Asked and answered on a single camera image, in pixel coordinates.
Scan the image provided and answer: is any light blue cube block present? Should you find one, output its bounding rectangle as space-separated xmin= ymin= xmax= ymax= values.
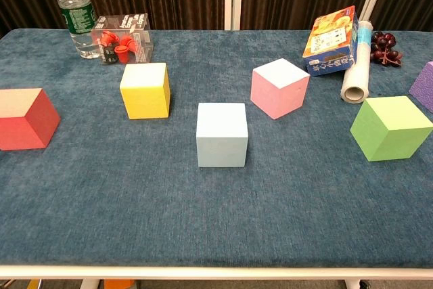
xmin=196 ymin=102 xmax=249 ymax=169

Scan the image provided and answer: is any clear box with red stoppers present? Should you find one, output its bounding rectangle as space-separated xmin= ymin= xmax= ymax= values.
xmin=90 ymin=13 xmax=154 ymax=66

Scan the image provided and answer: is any green cube block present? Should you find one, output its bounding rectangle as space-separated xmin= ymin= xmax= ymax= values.
xmin=350 ymin=95 xmax=433 ymax=162

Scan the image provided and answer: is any blue orange cookie box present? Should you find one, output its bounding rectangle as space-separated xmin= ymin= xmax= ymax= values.
xmin=302 ymin=5 xmax=359 ymax=78

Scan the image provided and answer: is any blue fabric table cover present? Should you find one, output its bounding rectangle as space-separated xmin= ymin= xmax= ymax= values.
xmin=0 ymin=28 xmax=433 ymax=269

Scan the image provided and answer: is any dark red grape bunch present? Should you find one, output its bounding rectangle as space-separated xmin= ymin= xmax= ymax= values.
xmin=370 ymin=31 xmax=404 ymax=67

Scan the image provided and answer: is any red cube block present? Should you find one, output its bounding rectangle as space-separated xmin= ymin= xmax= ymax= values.
xmin=0 ymin=87 xmax=62 ymax=152

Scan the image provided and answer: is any clear plastic water bottle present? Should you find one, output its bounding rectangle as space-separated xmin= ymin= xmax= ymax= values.
xmin=49 ymin=0 xmax=101 ymax=60

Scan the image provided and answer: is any pink cube block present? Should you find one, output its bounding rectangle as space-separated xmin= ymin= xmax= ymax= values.
xmin=250 ymin=58 xmax=311 ymax=120

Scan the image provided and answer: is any purple cube block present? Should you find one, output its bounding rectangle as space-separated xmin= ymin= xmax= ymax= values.
xmin=409 ymin=61 xmax=433 ymax=114

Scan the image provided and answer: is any yellow cube block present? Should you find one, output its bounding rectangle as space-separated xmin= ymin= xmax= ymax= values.
xmin=119 ymin=62 xmax=171 ymax=120

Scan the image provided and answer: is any plastic wrap roll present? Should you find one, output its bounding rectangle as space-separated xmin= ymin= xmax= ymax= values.
xmin=340 ymin=20 xmax=374 ymax=103

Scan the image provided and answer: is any orange object under table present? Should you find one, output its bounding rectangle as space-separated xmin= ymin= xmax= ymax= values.
xmin=104 ymin=279 xmax=135 ymax=289

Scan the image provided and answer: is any white table frame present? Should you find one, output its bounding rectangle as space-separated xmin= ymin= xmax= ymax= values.
xmin=0 ymin=264 xmax=433 ymax=289

